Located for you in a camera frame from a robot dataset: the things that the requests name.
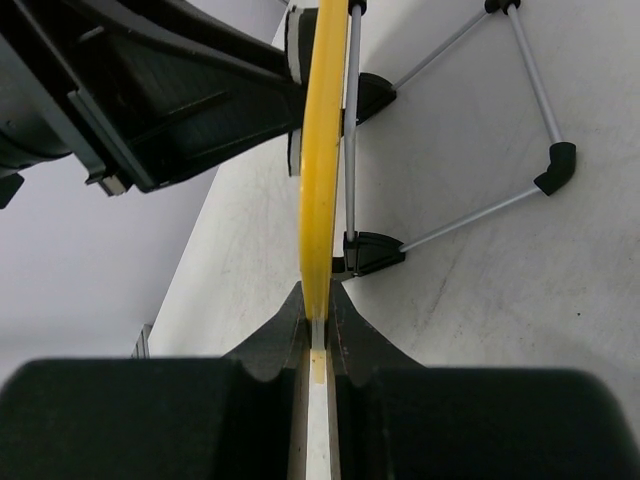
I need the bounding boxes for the whiteboard wire stand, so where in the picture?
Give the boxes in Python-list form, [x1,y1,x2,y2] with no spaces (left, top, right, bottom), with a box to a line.
[332,1,578,281]

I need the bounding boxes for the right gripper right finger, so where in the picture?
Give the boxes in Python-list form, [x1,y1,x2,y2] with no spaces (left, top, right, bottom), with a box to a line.
[327,283,639,479]

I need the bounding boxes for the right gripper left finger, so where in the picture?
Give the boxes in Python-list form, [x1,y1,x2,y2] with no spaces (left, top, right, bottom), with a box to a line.
[1,288,306,479]

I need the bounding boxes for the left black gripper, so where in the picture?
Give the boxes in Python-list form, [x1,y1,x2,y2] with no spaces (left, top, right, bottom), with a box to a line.
[1,1,303,208]

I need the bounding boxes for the yellow framed whiteboard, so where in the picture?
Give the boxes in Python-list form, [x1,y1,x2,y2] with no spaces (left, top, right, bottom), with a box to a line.
[287,0,351,480]

